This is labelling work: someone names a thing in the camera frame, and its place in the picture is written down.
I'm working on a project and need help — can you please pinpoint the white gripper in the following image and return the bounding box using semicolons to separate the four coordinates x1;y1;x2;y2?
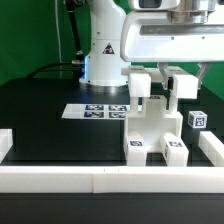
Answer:
120;9;224;90

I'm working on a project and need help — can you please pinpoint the white chair seat part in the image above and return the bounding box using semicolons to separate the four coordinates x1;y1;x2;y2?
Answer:
124;95;183;152

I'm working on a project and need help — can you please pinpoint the white chair back frame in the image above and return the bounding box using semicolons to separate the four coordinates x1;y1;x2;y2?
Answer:
122;66;198;99

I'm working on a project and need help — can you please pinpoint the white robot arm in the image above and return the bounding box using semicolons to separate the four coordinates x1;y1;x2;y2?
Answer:
80;0;224;93

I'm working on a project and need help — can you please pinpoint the white right fence bar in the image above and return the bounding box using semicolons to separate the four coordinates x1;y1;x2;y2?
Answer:
198;131;224;167

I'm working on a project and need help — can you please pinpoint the white fence bar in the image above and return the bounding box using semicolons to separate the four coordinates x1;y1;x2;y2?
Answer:
198;131;224;167
0;129;13;163
0;166;224;193

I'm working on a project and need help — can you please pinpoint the white left fence bar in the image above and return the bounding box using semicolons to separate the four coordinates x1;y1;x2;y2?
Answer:
0;129;13;163

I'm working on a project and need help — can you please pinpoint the white front fence bar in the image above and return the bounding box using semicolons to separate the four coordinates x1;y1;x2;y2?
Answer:
0;166;224;193

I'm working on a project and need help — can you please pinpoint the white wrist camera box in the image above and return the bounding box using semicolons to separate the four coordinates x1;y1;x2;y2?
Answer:
128;0;180;11

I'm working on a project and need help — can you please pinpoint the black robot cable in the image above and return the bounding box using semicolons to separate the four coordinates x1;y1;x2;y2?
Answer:
25;0;86;80

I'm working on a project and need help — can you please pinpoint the white marker base plate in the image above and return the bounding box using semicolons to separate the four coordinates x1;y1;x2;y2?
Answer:
62;104;130;120

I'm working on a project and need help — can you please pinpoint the white thin cable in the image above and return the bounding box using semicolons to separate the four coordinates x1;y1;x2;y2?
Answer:
54;0;64;80

